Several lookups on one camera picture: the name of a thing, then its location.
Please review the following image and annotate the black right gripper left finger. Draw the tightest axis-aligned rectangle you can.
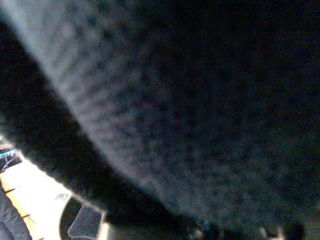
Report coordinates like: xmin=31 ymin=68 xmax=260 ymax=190
xmin=68 ymin=204 xmax=105 ymax=240

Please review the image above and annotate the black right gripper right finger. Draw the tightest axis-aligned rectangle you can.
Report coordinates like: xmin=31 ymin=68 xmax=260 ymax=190
xmin=287 ymin=223 xmax=307 ymax=240

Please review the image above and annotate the perforated steel washer drum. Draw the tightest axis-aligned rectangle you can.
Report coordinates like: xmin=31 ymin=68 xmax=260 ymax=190
xmin=0 ymin=0 xmax=320 ymax=240

